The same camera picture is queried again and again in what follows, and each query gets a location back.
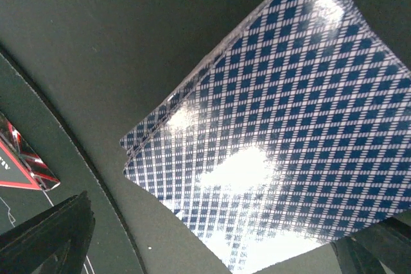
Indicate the blue playing card deck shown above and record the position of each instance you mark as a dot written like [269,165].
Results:
[292,133]

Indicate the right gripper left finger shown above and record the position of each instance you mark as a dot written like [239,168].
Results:
[54,241]

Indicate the round black poker mat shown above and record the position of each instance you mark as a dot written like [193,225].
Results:
[112,248]

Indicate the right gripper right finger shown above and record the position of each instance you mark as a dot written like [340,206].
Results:
[386,243]

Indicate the red triangular dealer marker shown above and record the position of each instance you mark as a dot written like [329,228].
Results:
[21,167]

